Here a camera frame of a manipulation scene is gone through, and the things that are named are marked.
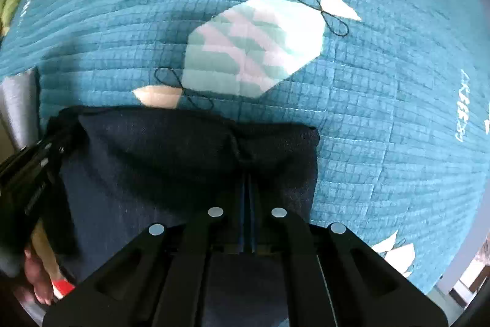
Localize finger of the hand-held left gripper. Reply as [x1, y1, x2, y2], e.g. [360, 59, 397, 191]
[36, 116, 79, 178]

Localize grey folded cloth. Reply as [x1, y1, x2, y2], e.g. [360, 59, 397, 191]
[0, 70, 40, 153]

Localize person's left hand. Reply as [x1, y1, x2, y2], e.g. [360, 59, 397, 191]
[23, 248, 58, 306]

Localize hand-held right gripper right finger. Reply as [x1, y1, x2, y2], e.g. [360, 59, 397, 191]
[247, 174, 449, 327]

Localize dark denim jacket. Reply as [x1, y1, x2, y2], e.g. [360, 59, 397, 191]
[48, 106, 321, 327]

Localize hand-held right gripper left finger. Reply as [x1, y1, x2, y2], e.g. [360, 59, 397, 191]
[42, 174, 246, 327]

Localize teal quilted bedspread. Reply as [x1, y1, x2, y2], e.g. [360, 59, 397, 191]
[0, 0, 490, 299]

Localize white bed frame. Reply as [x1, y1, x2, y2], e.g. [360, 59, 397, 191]
[434, 227, 490, 314]

